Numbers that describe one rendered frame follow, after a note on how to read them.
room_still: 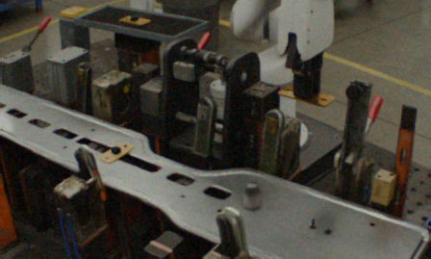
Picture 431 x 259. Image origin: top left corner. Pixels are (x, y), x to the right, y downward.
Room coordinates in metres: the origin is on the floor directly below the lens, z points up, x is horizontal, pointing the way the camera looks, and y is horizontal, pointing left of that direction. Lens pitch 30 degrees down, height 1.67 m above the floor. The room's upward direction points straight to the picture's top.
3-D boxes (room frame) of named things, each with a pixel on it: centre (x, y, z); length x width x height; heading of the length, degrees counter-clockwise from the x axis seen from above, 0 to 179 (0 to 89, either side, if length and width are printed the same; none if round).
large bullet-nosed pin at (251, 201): (0.96, 0.00, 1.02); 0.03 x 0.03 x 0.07
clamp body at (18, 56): (1.61, 0.69, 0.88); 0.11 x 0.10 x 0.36; 147
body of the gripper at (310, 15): (0.90, -0.09, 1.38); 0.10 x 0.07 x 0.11; 148
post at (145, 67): (1.38, 0.25, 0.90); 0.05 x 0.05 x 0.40; 57
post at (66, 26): (1.69, 0.51, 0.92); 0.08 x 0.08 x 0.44; 57
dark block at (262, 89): (1.21, -0.02, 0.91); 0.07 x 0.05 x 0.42; 147
